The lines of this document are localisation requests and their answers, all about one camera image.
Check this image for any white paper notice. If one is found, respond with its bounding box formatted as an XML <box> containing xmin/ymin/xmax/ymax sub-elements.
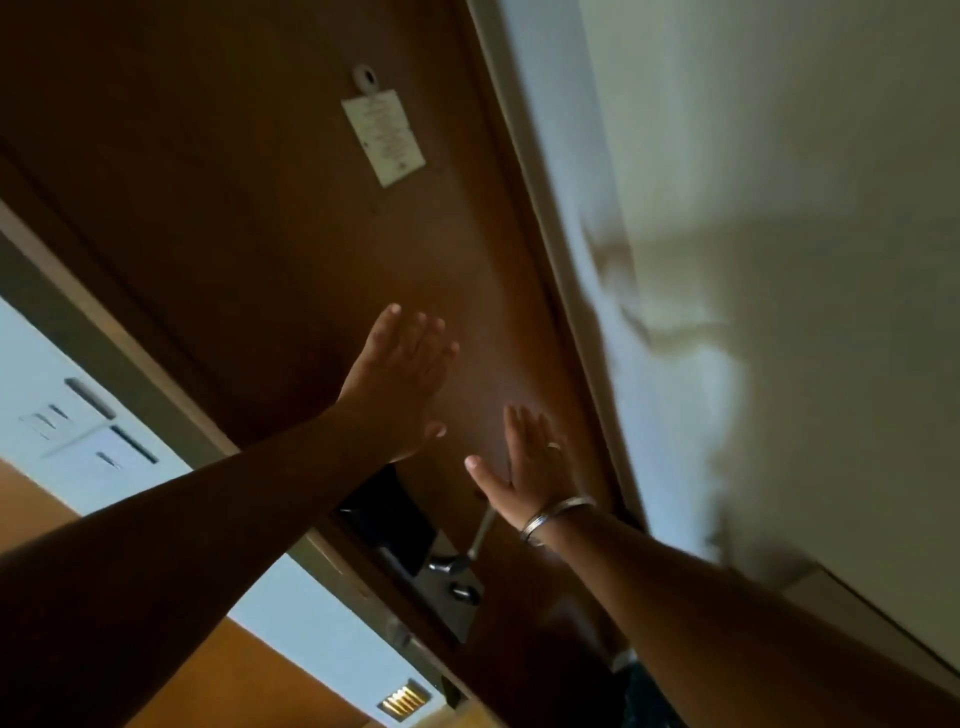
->
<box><xmin>341</xmin><ymin>89</ymin><xmax>427</xmax><ymax>189</ymax></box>

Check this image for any person's left forearm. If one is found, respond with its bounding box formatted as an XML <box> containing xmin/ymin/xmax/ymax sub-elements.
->
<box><xmin>0</xmin><ymin>400</ymin><xmax>393</xmax><ymax>728</ymax></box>

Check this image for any silver door lever handle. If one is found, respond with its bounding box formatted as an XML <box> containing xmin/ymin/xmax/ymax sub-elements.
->
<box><xmin>428</xmin><ymin>505</ymin><xmax>498</xmax><ymax>577</ymax></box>

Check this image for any person's right forearm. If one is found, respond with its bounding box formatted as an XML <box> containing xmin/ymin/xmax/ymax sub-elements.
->
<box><xmin>528</xmin><ymin>504</ymin><xmax>960</xmax><ymax>728</ymax></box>

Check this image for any glowing slatted light fixture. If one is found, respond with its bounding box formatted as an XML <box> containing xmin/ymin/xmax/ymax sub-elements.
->
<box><xmin>376</xmin><ymin>678</ymin><xmax>435</xmax><ymax>723</ymax></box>

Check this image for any silver door lock plate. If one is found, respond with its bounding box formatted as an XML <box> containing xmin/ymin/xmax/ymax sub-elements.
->
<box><xmin>414</xmin><ymin>525</ymin><xmax>486</xmax><ymax>646</ymax></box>

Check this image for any white wall switch panel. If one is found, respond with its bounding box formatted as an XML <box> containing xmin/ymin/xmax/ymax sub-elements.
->
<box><xmin>18</xmin><ymin>376</ymin><xmax>161</xmax><ymax>474</ymax></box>

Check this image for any person's right hand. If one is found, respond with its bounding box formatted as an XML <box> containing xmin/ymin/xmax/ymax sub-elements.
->
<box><xmin>464</xmin><ymin>405</ymin><xmax>580</xmax><ymax>532</ymax></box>

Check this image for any person's left hand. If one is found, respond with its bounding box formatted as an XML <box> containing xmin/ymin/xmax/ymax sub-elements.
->
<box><xmin>336</xmin><ymin>303</ymin><xmax>461</xmax><ymax>464</ymax></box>

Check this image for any brown wooden door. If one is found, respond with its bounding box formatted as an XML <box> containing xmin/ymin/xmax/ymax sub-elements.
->
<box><xmin>0</xmin><ymin>0</ymin><xmax>648</xmax><ymax>728</ymax></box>

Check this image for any black door card reader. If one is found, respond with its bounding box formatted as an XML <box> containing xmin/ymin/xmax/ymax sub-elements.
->
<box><xmin>334</xmin><ymin>464</ymin><xmax>441</xmax><ymax>579</ymax></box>

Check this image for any silver bracelet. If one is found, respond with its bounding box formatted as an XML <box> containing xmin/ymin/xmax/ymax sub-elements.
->
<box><xmin>519</xmin><ymin>495</ymin><xmax>599</xmax><ymax>548</ymax></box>

